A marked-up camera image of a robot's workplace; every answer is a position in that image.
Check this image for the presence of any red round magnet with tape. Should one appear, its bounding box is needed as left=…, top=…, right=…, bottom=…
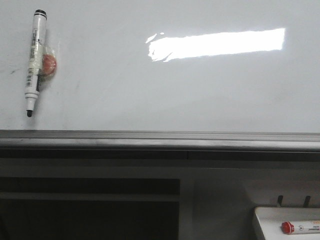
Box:
left=39, top=46, right=58, bottom=82

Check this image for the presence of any white black-tipped whiteboard marker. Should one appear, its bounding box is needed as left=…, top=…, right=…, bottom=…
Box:
left=24, top=9, right=47, bottom=118

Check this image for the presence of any white whiteboard surface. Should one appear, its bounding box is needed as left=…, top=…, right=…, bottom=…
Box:
left=0, top=0, right=320, bottom=133

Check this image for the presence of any grey aluminium whiteboard ledge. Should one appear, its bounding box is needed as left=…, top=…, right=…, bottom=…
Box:
left=0, top=130, right=320, bottom=158

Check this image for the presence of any left black tray hook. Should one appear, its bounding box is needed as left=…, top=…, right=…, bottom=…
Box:
left=276, top=195, right=284, bottom=208

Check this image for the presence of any black tray hook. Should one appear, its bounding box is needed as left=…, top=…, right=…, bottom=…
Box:
left=276, top=195, right=284, bottom=208
left=303, top=195, right=311, bottom=208

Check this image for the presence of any white marker tray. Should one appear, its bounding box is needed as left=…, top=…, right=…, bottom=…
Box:
left=252, top=206, right=320, bottom=240

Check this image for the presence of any red-capped white marker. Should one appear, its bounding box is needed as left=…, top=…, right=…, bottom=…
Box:
left=280, top=221, right=320, bottom=235

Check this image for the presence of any right black tray hook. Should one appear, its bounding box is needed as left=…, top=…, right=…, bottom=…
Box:
left=303, top=195, right=311, bottom=208

